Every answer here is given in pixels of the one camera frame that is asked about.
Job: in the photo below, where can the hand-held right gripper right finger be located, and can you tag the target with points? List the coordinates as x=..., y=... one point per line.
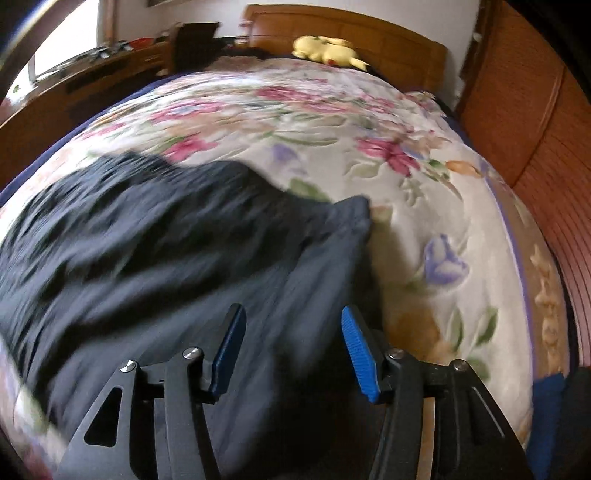
x=362, y=355

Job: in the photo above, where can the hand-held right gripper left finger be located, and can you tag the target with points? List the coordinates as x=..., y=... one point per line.
x=228, y=350

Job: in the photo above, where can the black jacket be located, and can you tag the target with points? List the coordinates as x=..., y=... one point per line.
x=161, y=258

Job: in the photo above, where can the floral blanket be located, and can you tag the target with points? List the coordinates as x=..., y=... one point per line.
x=369, y=115

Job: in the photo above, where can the wooden desk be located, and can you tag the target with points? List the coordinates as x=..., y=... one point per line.
x=69, y=106

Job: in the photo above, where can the wooden wardrobe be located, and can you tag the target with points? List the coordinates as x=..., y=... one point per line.
x=531, y=115

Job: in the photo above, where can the dark cloth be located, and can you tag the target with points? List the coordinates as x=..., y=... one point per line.
x=249, y=53

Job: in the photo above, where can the yellow plush toy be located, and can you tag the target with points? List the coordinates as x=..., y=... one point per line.
x=323, y=50

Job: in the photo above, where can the wooden headboard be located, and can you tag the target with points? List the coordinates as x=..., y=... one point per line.
x=392, y=46

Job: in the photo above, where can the wooden chair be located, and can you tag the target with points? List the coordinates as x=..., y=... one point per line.
x=194, y=41

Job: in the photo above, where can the red box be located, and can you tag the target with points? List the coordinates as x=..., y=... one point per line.
x=141, y=44

